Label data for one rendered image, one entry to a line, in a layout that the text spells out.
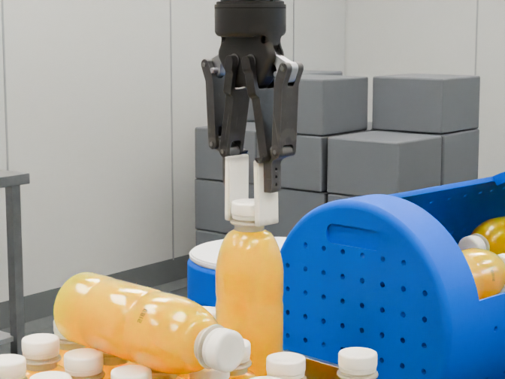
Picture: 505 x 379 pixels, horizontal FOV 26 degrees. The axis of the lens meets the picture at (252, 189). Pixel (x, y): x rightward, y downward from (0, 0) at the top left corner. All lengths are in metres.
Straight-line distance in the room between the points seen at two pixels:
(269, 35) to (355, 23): 6.22
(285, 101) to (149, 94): 4.75
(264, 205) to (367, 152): 3.77
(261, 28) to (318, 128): 3.94
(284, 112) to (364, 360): 0.26
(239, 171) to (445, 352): 0.32
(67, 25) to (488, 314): 4.28
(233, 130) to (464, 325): 0.35
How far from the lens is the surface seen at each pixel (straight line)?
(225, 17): 1.13
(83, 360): 1.10
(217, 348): 0.99
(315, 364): 1.31
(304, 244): 1.39
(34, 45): 5.29
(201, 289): 1.92
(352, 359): 1.09
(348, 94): 5.19
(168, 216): 6.05
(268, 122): 1.14
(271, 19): 1.13
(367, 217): 1.31
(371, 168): 4.92
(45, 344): 1.16
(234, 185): 1.18
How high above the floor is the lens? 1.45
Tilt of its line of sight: 9 degrees down
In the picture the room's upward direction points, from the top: straight up
